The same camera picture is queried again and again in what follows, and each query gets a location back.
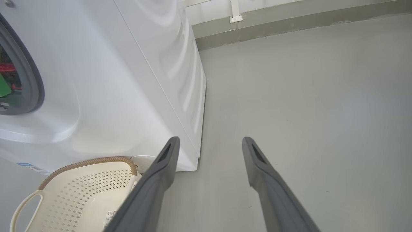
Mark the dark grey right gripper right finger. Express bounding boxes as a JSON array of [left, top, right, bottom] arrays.
[[242, 137, 321, 232]]

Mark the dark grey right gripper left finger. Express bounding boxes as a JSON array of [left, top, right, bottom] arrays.
[[104, 136, 181, 232]]

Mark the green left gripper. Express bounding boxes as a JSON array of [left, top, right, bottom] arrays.
[[0, 73, 12, 98]]

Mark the white basket label sticker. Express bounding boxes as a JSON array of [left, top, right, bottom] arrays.
[[103, 210, 118, 230]]

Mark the cream perforated laundry basket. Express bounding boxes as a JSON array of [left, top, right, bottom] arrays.
[[10, 157, 142, 232]]

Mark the white front-load washing machine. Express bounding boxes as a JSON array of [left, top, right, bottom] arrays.
[[0, 0, 207, 176]]

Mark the round white filter cover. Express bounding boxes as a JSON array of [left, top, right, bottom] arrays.
[[130, 155, 157, 174]]

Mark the blue white energy label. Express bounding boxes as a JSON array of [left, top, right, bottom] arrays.
[[17, 162, 52, 176]]

